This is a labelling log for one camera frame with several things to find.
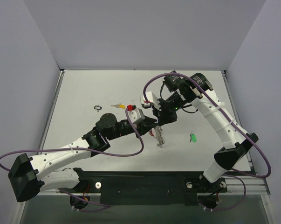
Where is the red-handled metal keyring holder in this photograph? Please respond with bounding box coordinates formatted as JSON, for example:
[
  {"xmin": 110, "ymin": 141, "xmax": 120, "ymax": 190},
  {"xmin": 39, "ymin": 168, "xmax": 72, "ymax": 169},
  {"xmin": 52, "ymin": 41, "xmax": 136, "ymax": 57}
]
[{"xmin": 149, "ymin": 126, "xmax": 164, "ymax": 147}]

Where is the key with green tag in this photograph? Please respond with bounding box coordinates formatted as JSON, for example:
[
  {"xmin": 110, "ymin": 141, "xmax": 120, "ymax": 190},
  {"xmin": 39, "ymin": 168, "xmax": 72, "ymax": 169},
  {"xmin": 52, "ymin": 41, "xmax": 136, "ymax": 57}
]
[{"xmin": 190, "ymin": 133, "xmax": 197, "ymax": 142}]

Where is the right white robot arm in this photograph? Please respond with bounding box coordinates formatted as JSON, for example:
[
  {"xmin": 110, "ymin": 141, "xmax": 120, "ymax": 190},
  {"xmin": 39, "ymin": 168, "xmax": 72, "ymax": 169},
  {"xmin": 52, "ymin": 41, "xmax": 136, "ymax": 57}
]
[{"xmin": 142, "ymin": 71, "xmax": 259, "ymax": 191}]

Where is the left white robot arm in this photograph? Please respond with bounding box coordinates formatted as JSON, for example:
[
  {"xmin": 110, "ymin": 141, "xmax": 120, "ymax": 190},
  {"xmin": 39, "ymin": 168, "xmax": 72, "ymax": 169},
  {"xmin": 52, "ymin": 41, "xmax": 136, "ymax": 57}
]
[{"xmin": 8, "ymin": 110, "xmax": 159, "ymax": 202}]

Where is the key with yellow tag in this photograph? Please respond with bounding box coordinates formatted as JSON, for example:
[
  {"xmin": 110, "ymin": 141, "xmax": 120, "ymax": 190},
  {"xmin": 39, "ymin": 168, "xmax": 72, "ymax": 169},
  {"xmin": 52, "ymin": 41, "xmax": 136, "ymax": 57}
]
[{"xmin": 111, "ymin": 104, "xmax": 126, "ymax": 109}]

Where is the key with large black tag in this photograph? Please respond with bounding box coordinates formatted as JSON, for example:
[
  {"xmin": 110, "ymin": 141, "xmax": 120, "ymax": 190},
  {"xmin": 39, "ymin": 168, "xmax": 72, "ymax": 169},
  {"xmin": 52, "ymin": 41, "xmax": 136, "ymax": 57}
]
[{"xmin": 94, "ymin": 105, "xmax": 102, "ymax": 111}]

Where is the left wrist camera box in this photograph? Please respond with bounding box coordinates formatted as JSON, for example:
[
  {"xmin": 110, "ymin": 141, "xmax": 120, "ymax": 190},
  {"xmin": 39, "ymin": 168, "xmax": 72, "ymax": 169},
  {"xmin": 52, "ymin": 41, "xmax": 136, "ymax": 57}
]
[{"xmin": 127, "ymin": 105, "xmax": 145, "ymax": 125}]

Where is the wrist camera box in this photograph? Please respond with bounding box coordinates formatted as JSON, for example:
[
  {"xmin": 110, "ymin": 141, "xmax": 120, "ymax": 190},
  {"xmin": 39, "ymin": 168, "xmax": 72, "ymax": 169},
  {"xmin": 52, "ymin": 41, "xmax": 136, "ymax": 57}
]
[
  {"xmin": 140, "ymin": 91, "xmax": 161, "ymax": 111},
  {"xmin": 127, "ymin": 105, "xmax": 145, "ymax": 125}
]

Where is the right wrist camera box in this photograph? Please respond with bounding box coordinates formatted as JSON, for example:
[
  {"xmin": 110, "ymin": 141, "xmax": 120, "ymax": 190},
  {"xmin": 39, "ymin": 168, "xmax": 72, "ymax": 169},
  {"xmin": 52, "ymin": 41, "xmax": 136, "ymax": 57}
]
[{"xmin": 140, "ymin": 91, "xmax": 161, "ymax": 111}]

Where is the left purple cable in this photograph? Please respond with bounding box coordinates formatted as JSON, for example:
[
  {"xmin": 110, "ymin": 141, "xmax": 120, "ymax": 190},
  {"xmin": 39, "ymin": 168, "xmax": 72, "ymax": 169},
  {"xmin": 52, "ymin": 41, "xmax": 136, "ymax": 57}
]
[{"xmin": 0, "ymin": 109, "xmax": 144, "ymax": 212}]

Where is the purple cable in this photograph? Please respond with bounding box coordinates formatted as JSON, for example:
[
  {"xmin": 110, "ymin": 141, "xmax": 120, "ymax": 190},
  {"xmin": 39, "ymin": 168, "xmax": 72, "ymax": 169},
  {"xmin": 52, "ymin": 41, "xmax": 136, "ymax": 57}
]
[
  {"xmin": 0, "ymin": 109, "xmax": 144, "ymax": 212},
  {"xmin": 142, "ymin": 72, "xmax": 272, "ymax": 212}
]

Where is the aluminium frame rail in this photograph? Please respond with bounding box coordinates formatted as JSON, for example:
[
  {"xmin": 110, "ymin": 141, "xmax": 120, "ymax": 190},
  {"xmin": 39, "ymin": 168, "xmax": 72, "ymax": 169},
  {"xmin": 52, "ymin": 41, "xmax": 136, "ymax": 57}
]
[{"xmin": 225, "ymin": 176, "xmax": 270, "ymax": 195}]

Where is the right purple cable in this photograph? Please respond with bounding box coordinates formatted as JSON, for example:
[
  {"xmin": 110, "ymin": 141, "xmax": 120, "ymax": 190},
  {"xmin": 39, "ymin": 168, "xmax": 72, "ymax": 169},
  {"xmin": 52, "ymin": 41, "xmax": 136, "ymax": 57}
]
[{"xmin": 142, "ymin": 72, "xmax": 272, "ymax": 212}]

